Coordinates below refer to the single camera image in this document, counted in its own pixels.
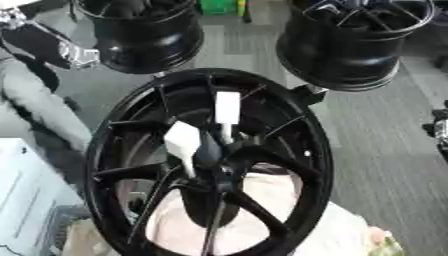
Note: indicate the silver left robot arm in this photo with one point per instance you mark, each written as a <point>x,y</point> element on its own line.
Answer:
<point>14,15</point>

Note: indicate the black spoked wheel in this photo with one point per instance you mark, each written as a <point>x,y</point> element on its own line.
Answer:
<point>303,156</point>

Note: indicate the black wheel rim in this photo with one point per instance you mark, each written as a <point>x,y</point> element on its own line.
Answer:
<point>146,43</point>
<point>344,56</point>

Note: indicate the pale pink cloth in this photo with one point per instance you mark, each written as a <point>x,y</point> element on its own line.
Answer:
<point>268,196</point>

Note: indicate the green box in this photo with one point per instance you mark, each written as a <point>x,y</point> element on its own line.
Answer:
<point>219,6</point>

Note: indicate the person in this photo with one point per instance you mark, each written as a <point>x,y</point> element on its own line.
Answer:
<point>41,100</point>

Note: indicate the white box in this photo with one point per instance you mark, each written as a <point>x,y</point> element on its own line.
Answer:
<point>23,193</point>

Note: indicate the black equipment on floor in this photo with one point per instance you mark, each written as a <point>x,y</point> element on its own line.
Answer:
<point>438,128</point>

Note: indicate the black wheel stand bracket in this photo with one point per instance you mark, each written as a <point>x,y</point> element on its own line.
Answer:
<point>309,94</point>

